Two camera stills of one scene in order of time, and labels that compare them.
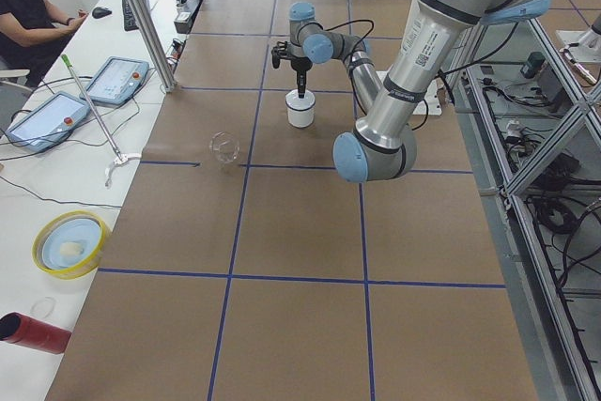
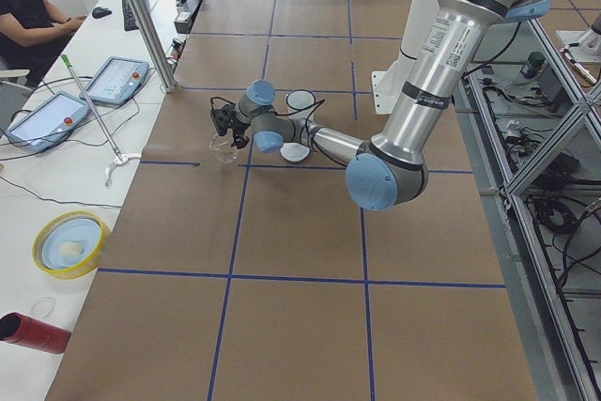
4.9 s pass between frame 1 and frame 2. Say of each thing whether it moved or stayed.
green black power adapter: stayed
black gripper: moved
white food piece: stayed
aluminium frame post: stayed
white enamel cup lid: moved
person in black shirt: stayed
